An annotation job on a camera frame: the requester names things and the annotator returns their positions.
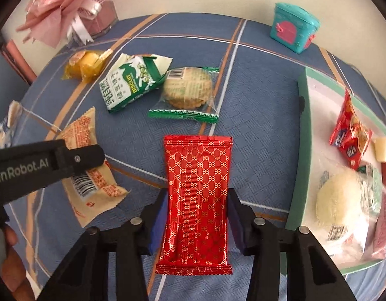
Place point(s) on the blue white plastic wrapper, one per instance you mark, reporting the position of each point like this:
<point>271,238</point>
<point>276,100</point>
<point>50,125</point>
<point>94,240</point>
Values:
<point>9,124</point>

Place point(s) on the round cookie clear packet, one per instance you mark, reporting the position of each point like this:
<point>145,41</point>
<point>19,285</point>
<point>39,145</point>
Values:
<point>188,94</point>

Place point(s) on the round white bun packet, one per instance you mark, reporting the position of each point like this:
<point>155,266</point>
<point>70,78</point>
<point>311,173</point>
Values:
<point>342,215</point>

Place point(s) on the yellow cake snack packet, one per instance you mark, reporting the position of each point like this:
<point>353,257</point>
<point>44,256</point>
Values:
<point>86,65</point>

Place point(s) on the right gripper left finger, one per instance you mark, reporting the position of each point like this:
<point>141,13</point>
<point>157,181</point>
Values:
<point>83,273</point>

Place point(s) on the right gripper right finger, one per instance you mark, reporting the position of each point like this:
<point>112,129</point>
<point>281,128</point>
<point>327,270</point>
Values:
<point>311,274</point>

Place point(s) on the pink flower bouquet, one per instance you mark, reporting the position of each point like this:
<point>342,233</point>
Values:
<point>48,21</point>

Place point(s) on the mint green tray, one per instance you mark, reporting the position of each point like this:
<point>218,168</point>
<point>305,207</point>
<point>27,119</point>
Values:
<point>322,98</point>

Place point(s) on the left hand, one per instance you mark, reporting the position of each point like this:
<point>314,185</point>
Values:
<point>13,271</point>

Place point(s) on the blue plaid tablecloth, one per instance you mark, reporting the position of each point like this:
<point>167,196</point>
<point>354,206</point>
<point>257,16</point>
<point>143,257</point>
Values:
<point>260,110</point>

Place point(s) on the red snack bag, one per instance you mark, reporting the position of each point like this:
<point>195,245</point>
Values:
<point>350,135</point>

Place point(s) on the pink snack packet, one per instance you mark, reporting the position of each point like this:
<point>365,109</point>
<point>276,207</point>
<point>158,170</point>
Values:
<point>379,242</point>

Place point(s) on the green white biscuit packet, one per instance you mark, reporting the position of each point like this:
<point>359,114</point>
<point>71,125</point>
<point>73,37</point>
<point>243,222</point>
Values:
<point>131,77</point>

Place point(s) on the teal pink toy box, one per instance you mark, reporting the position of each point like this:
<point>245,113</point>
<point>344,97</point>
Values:
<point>294,27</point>

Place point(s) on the green mint snack packet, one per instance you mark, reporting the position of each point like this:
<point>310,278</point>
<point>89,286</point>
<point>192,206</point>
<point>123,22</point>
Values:
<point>372,189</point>

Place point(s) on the red gold patterned packet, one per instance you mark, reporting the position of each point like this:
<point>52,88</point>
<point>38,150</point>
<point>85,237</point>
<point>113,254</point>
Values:
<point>195,240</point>

